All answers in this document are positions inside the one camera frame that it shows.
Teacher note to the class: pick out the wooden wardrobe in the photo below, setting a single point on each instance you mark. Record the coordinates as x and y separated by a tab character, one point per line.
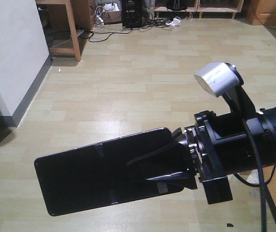
262	12

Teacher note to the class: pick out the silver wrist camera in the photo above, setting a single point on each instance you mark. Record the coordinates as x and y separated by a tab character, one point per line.
218	78

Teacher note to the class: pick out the black folded device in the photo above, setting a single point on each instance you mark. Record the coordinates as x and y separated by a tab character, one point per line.
176	5

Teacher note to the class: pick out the white power strip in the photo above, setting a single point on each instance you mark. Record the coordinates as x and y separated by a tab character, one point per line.
176	22

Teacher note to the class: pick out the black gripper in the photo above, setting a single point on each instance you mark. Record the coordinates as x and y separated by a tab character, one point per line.
217	145

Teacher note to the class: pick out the wooden shelf cabinet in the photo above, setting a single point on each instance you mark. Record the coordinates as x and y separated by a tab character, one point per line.
202	6

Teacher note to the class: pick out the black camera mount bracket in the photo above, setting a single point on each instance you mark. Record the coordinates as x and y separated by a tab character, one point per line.
240	103

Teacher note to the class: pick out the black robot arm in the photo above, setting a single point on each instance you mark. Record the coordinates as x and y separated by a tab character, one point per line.
262	131

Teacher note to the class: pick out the wooden desk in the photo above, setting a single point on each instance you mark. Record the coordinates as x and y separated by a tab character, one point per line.
70	15

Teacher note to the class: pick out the black computer tower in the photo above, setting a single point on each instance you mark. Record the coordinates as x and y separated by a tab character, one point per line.
132	13

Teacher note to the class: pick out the black smartphone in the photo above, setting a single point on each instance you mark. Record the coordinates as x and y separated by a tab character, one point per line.
96	175

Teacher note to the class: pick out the cardboard box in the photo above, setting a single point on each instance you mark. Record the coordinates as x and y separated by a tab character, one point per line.
111	13

